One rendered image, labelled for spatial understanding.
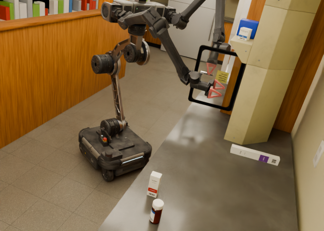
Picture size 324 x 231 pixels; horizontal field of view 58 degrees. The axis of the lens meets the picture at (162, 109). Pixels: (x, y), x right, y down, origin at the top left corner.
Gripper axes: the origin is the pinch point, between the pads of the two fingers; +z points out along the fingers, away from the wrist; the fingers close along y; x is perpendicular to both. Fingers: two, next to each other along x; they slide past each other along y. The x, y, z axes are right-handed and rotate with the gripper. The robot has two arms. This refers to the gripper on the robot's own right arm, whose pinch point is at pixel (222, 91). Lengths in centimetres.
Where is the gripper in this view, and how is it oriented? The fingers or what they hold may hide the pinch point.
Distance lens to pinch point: 183.4
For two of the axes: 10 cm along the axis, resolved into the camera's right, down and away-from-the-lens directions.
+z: 9.2, 2.9, -2.5
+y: 3.7, -5.0, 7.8
